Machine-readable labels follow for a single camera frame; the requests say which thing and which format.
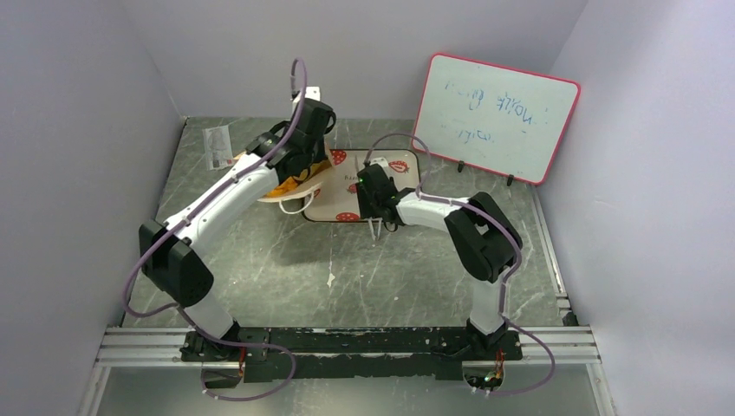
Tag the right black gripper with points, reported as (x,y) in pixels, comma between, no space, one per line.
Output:
(366,210)

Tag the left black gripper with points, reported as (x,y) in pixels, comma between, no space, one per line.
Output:
(321,153)

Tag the brown paper bag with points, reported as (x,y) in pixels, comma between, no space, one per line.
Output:
(305,192)

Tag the fake orange bread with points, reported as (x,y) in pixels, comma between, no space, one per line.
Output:
(291,183)

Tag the strawberry pattern tray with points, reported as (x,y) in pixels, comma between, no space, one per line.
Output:
(337,202)

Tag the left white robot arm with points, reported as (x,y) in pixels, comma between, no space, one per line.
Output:
(172,251)

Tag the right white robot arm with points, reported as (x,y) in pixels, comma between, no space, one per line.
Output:
(488,245)

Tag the clear plastic wrapper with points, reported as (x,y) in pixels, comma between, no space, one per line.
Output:
(217,145)

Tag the pink framed whiteboard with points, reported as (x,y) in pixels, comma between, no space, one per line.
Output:
(499,119)

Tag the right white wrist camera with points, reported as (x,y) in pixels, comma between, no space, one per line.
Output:
(374,162)

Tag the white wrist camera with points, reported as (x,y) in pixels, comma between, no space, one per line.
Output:
(374,162)
(311,93)

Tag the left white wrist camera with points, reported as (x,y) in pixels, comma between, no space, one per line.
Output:
(311,93)

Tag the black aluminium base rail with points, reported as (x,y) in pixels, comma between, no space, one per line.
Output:
(337,353)

